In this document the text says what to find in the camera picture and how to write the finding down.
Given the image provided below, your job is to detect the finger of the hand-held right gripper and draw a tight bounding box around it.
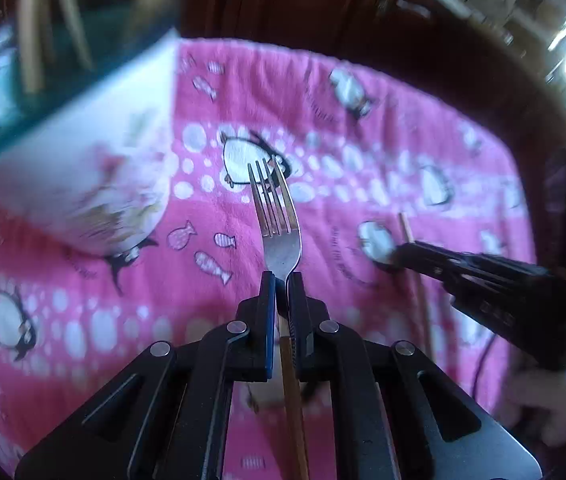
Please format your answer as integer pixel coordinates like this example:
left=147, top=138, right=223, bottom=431
left=393, top=241, right=458, bottom=283

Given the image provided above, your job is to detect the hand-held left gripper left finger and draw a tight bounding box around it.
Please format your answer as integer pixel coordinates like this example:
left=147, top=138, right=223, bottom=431
left=16, top=271, right=277, bottom=480

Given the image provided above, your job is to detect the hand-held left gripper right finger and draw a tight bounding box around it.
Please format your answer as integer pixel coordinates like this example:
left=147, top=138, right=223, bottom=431
left=289, top=271, right=544, bottom=480

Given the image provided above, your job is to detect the steel fork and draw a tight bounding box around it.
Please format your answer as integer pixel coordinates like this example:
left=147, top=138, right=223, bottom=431
left=247, top=156, right=310, bottom=480

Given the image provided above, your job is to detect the pink cup with teal inside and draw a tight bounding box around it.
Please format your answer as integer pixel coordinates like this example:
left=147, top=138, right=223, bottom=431
left=0, top=0, right=179, bottom=256

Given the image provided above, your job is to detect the person's right hand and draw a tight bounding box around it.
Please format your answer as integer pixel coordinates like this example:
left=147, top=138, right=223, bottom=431
left=505, top=362, right=566, bottom=446

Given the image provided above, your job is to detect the pink penguin print blanket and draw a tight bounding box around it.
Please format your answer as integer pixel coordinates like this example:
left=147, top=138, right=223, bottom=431
left=0, top=40, right=538, bottom=480

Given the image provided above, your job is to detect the dark wooden kitchen cabinet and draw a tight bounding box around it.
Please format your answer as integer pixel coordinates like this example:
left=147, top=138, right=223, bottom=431
left=178, top=0, right=566, bottom=171

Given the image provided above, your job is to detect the thin black cable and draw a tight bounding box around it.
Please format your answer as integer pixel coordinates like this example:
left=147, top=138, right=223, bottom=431
left=470, top=330, right=498, bottom=411

